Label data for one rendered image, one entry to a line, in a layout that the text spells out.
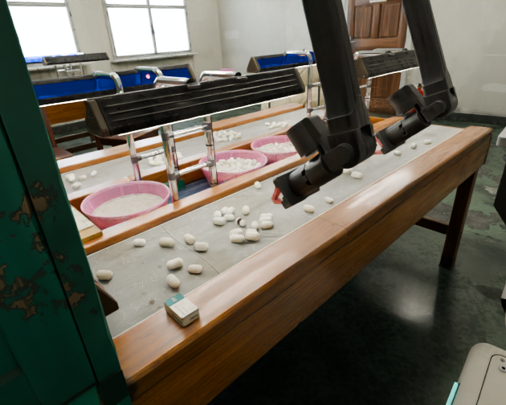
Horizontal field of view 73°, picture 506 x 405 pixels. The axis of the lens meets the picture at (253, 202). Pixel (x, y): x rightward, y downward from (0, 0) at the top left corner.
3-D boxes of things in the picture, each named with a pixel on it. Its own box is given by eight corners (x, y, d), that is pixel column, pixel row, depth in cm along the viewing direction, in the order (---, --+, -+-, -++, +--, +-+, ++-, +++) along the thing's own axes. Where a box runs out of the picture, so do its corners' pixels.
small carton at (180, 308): (200, 316, 61) (198, 308, 60) (183, 327, 58) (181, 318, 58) (181, 300, 65) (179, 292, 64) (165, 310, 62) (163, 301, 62)
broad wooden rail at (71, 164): (304, 131, 240) (304, 104, 232) (4, 232, 130) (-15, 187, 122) (291, 128, 248) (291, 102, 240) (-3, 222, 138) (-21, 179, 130)
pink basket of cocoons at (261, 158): (277, 174, 144) (277, 153, 139) (250, 201, 122) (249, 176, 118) (222, 167, 154) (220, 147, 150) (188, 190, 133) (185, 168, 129)
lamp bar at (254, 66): (333, 61, 200) (334, 48, 196) (257, 73, 162) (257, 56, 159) (322, 61, 205) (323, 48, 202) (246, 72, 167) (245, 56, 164)
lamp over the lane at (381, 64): (434, 63, 163) (437, 47, 159) (365, 79, 125) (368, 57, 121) (417, 63, 168) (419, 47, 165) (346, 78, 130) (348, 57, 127)
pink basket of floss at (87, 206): (183, 204, 122) (179, 179, 118) (160, 246, 98) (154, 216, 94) (111, 205, 124) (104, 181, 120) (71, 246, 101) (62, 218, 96)
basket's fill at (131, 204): (181, 219, 111) (178, 203, 108) (113, 248, 97) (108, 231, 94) (146, 200, 125) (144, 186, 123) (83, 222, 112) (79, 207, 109)
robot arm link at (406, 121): (429, 126, 89) (437, 120, 93) (414, 104, 90) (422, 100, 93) (406, 140, 95) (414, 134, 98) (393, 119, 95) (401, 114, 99)
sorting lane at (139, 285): (463, 132, 169) (464, 128, 168) (96, 359, 59) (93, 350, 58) (403, 124, 189) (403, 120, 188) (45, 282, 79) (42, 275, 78)
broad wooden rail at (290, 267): (483, 165, 167) (493, 127, 159) (145, 460, 57) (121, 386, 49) (457, 160, 175) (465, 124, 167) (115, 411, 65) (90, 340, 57)
